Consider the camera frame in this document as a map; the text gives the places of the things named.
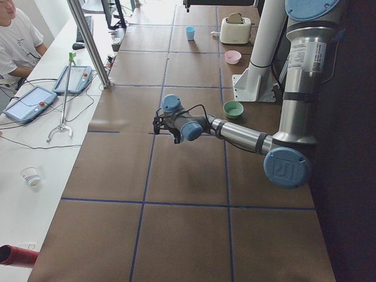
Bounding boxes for light blue cup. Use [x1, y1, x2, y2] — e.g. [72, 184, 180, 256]
[186, 26, 195, 41]

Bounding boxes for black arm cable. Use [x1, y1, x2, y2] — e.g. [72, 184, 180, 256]
[155, 103, 224, 139]

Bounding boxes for cream toaster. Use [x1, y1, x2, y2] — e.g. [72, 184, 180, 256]
[219, 17, 251, 44]

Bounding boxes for paper cup on desk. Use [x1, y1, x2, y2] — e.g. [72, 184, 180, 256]
[20, 166, 41, 186]

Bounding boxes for red tube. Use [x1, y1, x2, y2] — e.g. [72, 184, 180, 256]
[1, 245, 39, 268]

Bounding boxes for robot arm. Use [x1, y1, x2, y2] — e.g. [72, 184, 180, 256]
[153, 1, 348, 189]

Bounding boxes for teach pendant far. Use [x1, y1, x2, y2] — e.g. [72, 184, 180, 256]
[52, 66, 92, 96]

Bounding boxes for green bowl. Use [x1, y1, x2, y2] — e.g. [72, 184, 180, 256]
[223, 100, 244, 119]

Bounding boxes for teach pendant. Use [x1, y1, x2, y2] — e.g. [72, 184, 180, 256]
[2, 86, 57, 123]
[52, 66, 92, 96]

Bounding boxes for pink bowl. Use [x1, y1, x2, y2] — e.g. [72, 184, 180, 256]
[224, 50, 242, 65]

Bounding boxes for toast slice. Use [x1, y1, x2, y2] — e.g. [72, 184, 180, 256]
[227, 13, 242, 24]

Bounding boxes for aluminium frame post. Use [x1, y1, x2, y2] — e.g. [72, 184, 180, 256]
[67, 0, 110, 89]

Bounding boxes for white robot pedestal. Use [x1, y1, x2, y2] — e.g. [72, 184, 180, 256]
[232, 0, 287, 102]

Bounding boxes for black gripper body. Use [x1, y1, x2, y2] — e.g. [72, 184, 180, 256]
[170, 128, 183, 144]

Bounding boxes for black keyboard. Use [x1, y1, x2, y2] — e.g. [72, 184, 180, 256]
[75, 15, 95, 43]

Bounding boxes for reacher grabber tool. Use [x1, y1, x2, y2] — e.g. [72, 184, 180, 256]
[46, 52, 76, 143]

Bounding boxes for seated person white shirt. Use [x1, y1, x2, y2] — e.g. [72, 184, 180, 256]
[0, 0, 48, 109]

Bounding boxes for black computer mouse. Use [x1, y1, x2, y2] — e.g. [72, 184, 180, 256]
[72, 42, 85, 51]

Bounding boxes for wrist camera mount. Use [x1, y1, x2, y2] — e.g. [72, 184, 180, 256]
[152, 108, 172, 135]

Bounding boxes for teach pendant near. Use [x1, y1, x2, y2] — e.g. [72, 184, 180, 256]
[2, 86, 57, 123]

